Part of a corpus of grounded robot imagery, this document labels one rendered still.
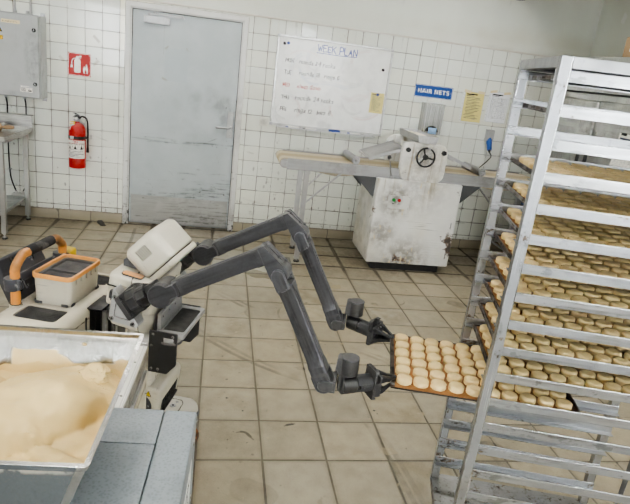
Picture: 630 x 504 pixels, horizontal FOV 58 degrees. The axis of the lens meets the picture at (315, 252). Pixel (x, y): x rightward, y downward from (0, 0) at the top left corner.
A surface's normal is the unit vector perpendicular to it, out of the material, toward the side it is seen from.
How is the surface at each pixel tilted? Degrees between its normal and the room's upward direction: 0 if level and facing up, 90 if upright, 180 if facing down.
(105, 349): 65
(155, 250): 90
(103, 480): 0
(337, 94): 90
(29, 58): 90
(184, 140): 90
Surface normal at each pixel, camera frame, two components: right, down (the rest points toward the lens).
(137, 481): 0.12, -0.95
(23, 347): 0.13, -0.11
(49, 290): -0.12, 0.33
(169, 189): 0.15, 0.32
